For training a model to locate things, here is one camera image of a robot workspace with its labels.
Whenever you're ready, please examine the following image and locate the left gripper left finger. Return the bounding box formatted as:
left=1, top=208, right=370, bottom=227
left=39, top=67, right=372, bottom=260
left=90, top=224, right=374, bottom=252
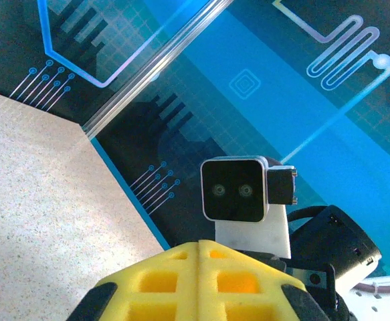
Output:
left=66, top=239, right=201, bottom=321

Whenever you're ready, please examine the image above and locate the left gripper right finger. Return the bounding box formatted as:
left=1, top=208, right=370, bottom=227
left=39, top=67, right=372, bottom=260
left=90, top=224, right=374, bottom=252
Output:
left=197, top=239, right=331, bottom=321

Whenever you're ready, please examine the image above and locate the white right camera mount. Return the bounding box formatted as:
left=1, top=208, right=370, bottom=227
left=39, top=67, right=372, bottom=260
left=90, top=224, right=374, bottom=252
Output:
left=214, top=203, right=292, bottom=260

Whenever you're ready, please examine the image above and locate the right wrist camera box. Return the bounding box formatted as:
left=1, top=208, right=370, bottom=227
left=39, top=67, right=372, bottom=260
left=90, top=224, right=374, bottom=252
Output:
left=200, top=155, right=270, bottom=223

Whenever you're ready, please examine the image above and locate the black camera cable plug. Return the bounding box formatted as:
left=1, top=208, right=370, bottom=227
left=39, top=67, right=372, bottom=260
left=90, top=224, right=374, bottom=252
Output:
left=267, top=166, right=298, bottom=205

